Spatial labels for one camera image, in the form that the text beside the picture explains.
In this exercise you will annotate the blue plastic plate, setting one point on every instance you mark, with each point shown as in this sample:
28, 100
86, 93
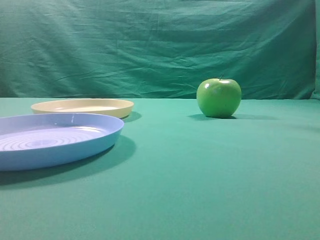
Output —
38, 141

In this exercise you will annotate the green backdrop cloth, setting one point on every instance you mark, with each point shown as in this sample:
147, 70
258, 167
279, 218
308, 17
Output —
158, 48

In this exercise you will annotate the green apple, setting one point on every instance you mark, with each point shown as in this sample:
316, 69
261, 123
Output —
218, 97

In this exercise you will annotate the yellow plastic plate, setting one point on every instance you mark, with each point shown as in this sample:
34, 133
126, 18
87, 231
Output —
104, 106

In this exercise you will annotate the green table cloth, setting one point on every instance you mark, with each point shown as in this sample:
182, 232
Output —
175, 174

